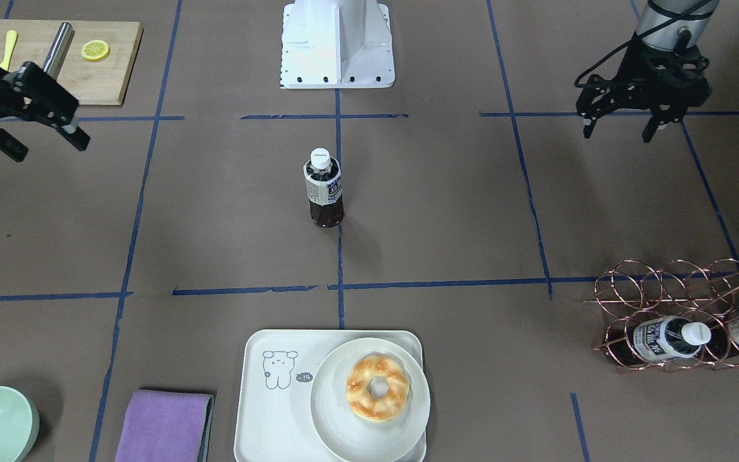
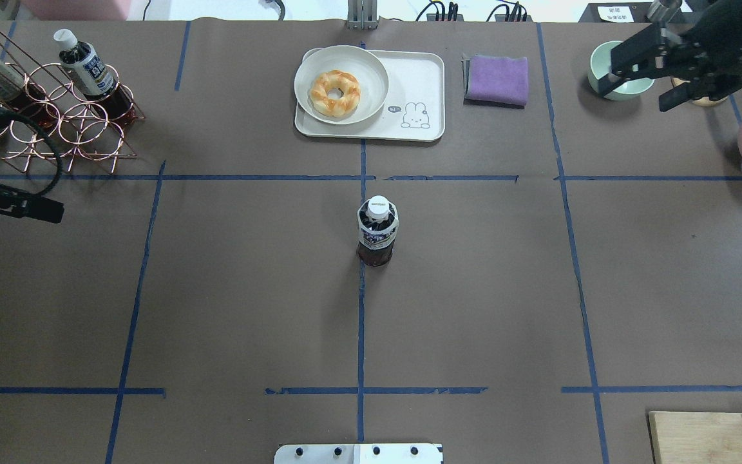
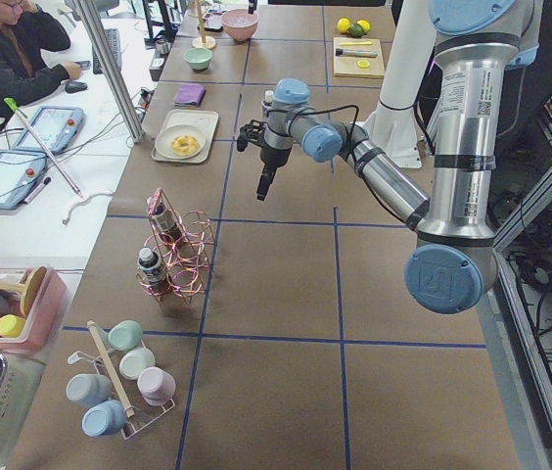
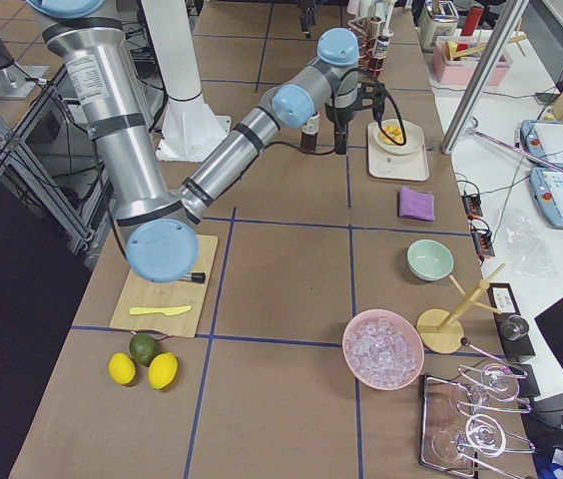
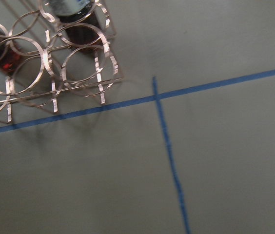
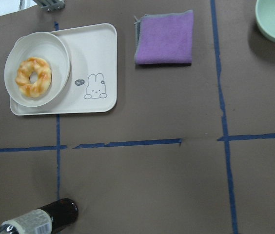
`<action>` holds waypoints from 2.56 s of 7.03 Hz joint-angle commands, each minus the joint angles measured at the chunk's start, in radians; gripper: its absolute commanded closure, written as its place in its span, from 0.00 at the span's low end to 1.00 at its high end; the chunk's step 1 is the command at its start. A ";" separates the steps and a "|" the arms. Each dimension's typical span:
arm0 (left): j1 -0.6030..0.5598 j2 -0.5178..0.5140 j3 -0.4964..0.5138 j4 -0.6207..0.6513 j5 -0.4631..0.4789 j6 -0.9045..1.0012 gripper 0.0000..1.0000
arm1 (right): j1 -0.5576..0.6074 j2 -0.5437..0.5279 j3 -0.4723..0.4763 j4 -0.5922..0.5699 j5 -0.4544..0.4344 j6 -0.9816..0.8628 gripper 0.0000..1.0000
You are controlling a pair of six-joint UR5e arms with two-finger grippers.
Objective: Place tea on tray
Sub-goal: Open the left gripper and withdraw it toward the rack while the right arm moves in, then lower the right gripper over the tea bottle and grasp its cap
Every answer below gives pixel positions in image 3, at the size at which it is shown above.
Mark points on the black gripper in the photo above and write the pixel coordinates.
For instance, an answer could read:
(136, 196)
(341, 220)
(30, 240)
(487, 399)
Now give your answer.
(273, 157)

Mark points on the tea bottle white cap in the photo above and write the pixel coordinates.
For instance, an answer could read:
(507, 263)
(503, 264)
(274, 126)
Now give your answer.
(267, 102)

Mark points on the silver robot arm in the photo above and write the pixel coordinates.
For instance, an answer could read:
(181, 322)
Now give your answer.
(473, 43)

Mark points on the cream serving tray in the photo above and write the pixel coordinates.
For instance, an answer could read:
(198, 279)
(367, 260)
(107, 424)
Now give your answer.
(206, 121)

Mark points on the tea bottle in rack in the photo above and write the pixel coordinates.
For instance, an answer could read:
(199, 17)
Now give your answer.
(166, 224)
(151, 267)

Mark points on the glazed donut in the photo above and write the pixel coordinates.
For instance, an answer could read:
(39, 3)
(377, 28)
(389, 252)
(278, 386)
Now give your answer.
(185, 145)

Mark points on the purple folded cloth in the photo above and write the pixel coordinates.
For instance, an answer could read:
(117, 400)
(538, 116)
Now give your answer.
(189, 95)

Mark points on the white round plate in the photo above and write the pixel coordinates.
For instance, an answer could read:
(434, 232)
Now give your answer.
(166, 136)

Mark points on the wooden cutting board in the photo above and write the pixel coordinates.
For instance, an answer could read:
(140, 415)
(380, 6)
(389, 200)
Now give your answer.
(346, 66)

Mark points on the mint green bowl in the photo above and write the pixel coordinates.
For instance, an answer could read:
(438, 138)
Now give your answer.
(198, 59)

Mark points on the lemon slice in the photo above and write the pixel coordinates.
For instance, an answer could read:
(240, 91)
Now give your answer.
(363, 64)

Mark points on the wooden stand on table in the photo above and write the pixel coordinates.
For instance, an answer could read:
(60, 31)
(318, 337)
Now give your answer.
(203, 41)

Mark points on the pink bowl of ice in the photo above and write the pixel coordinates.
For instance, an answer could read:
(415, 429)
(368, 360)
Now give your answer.
(239, 24)

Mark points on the yellow plastic knife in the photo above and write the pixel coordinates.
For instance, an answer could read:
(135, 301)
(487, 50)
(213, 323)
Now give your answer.
(355, 43)

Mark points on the yellow lemon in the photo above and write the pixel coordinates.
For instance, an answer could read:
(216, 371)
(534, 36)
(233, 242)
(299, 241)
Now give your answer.
(343, 25)
(365, 25)

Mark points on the green lime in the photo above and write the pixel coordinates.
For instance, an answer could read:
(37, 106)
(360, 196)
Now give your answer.
(356, 30)

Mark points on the black keyboard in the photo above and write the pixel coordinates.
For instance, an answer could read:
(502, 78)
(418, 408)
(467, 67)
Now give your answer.
(113, 39)

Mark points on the computer mouse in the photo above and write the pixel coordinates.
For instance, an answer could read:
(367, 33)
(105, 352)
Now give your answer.
(74, 86)

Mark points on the mint green ceramic mug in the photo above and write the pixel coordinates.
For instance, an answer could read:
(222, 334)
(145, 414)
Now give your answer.
(126, 335)

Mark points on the black marker pen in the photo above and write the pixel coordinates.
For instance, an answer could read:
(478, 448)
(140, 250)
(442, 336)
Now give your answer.
(37, 190)

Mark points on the pale green mug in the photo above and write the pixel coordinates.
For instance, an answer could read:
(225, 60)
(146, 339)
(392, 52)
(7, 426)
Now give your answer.
(135, 361)

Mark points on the lilac ceramic mug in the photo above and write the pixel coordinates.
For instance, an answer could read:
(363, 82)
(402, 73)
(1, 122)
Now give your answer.
(156, 386)

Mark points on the pink storage box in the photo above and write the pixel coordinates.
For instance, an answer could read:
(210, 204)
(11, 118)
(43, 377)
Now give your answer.
(40, 320)

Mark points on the teach pendant with red button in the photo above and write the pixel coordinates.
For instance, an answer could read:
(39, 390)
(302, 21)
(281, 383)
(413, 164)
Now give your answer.
(19, 171)

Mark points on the wooden mug tree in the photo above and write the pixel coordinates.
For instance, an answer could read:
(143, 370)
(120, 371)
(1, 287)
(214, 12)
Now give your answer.
(27, 290)

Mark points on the metal reacher grabber tool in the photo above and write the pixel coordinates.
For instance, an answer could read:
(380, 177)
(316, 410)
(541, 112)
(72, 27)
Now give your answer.
(82, 198)

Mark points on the grey blue mug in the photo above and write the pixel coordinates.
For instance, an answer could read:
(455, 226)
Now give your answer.
(88, 390)

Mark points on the light blue mug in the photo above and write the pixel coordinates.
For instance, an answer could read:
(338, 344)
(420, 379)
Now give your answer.
(104, 419)

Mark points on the seated person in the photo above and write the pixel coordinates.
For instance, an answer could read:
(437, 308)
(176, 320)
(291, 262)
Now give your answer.
(25, 31)

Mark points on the yellow cup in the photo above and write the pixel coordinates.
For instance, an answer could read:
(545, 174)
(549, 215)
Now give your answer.
(11, 326)

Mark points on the copper wire bottle rack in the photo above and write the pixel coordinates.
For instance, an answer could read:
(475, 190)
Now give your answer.
(186, 261)

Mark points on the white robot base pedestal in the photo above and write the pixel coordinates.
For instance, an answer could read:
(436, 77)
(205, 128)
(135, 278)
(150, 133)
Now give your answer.
(392, 125)

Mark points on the aluminium frame post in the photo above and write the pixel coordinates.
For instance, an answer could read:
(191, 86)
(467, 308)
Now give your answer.
(95, 30)

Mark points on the white wire mug rack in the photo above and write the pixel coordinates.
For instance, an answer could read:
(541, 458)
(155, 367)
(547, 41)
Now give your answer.
(105, 360)

